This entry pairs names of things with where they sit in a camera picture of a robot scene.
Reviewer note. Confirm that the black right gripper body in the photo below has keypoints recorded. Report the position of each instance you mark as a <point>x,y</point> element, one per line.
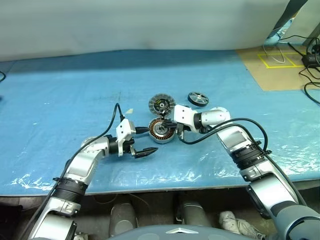
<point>180,131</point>

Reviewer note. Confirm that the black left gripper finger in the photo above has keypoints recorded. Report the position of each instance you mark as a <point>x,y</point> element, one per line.
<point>144,130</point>
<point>145,153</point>

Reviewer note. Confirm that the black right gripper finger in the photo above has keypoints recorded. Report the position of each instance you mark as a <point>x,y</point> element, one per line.
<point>170,126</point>
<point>170,122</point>

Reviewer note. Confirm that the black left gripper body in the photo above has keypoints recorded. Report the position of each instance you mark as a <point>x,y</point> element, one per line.
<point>130,147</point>

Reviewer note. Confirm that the grey motor stator copper coils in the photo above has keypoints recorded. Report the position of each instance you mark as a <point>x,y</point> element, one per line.
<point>156,136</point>

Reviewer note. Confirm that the grey motor end cover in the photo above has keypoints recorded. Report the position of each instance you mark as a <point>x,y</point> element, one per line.
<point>153,103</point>

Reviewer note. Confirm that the black motor rotor disc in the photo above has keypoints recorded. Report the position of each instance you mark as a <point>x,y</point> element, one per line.
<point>197,98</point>

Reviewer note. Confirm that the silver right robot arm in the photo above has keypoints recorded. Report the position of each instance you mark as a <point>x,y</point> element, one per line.
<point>235,140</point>

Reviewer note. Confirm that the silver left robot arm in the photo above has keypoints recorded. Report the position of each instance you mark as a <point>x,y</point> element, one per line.
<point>82,160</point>

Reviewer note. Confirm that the small white tape scrap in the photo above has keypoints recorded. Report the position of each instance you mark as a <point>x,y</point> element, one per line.
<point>129,111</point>

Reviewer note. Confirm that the grey rounded cylinder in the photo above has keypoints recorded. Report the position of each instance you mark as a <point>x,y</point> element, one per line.
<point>123,220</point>
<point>193,215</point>

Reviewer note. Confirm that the blue plastic table mat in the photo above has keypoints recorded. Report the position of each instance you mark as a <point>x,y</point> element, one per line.
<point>75,87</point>

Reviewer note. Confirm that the grey robot chest shell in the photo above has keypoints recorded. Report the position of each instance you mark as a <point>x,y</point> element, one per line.
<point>165,233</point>

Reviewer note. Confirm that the brown cardboard sheet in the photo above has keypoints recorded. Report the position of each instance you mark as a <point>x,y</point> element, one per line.
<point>275,77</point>

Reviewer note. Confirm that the white crumpled cloth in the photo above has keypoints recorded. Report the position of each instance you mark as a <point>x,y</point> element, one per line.
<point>237,225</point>

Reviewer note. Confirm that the yellow tape square outline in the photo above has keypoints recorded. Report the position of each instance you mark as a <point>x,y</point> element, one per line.
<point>285,66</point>

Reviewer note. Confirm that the black power adapter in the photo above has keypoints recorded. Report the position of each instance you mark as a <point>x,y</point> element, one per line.
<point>310,60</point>

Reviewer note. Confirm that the dark grey slanted bar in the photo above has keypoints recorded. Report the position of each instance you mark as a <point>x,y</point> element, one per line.
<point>282,17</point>

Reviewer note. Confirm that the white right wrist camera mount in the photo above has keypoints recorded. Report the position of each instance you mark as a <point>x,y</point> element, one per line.
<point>183,115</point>

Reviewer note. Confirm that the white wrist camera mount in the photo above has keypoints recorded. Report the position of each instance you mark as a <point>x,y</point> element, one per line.
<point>183,115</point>
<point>123,130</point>

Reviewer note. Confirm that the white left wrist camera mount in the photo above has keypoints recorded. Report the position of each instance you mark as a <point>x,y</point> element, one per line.
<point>123,130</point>

